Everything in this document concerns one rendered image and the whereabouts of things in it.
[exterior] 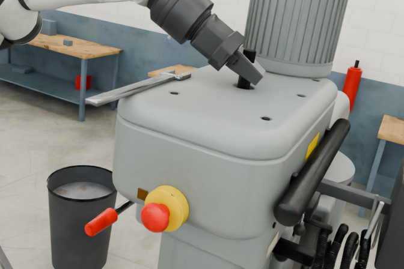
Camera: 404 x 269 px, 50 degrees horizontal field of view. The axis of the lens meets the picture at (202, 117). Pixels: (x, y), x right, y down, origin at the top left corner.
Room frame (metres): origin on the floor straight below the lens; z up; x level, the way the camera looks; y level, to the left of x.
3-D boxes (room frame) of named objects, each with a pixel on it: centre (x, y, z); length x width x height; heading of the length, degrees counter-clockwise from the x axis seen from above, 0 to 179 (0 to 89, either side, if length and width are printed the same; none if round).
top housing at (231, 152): (0.73, -0.07, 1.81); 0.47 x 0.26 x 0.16; 156
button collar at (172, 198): (0.50, 0.03, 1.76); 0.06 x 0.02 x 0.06; 66
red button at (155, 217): (0.48, 0.04, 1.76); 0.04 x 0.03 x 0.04; 66
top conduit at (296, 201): (0.69, -0.21, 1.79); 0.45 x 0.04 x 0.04; 156
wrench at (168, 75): (0.62, 0.09, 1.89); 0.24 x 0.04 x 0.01; 158
